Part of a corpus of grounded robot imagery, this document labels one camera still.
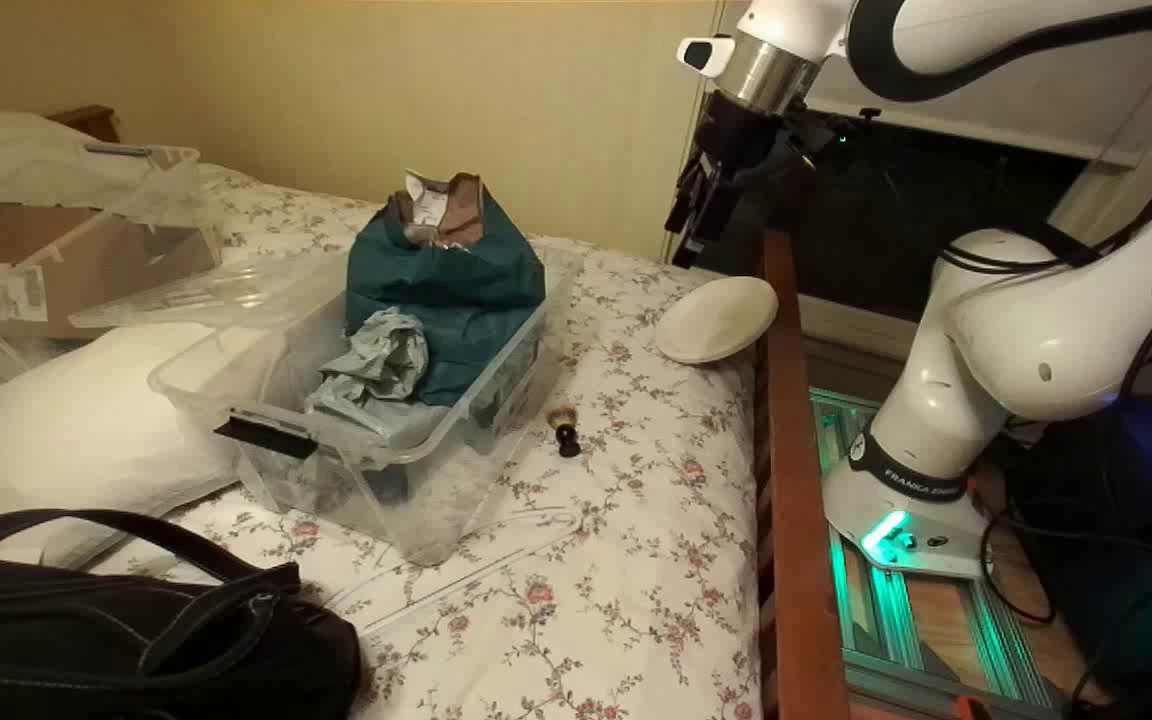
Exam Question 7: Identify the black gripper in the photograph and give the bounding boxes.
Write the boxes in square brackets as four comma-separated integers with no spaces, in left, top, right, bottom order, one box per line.
[658,93,811,272]

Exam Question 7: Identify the teal clothing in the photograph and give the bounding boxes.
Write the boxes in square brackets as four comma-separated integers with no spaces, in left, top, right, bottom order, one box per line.
[342,195,552,413]

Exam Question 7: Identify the clear plastic container box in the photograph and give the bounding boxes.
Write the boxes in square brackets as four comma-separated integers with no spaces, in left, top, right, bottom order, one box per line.
[147,244,567,571]

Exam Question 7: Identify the dark equipment box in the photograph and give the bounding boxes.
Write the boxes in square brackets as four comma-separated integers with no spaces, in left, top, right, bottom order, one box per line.
[999,390,1152,712]

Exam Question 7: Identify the brown cardboard box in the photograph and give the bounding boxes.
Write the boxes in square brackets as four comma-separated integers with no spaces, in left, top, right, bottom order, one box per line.
[0,200,224,337]

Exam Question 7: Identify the white oval object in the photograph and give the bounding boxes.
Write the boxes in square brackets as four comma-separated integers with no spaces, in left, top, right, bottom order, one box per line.
[653,272,785,368]

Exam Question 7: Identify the dark cabinet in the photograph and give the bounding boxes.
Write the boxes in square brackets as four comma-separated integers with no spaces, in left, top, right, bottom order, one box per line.
[681,112,1092,324]

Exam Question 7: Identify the white furniture panel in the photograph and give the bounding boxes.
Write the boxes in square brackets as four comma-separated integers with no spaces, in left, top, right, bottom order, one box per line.
[799,25,1152,251]

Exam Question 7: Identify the small dark bottle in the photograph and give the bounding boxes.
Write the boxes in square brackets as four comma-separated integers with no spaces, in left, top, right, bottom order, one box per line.
[543,404,587,459]

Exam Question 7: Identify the crumpled brown white paper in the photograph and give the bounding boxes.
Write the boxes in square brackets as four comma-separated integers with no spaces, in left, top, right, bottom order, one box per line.
[378,172,491,257]

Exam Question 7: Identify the grey-blue crumpled cloth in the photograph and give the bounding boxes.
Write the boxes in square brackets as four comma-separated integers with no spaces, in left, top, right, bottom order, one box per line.
[306,306,437,436]

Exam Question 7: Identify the floral bedsheet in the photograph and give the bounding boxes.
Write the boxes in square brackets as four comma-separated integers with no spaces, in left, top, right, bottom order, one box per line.
[0,154,766,720]

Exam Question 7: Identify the metal robot mounting platform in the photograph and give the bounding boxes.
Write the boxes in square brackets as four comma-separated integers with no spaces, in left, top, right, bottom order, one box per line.
[809,385,1070,720]

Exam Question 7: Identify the white pillow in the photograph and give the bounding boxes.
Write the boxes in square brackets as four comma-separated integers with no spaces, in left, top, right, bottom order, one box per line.
[0,314,288,520]

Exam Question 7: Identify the clear plastic bag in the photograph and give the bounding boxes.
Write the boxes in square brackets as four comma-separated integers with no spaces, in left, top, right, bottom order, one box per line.
[0,106,207,212]

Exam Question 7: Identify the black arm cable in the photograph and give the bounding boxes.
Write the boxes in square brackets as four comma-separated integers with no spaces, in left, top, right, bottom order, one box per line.
[935,125,1152,275]

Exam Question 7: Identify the black floor cable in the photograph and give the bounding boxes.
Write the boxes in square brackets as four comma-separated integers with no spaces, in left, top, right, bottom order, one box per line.
[974,509,1065,632]

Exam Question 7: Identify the black bag with straps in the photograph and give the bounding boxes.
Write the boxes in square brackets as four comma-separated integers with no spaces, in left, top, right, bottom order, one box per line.
[0,502,369,720]

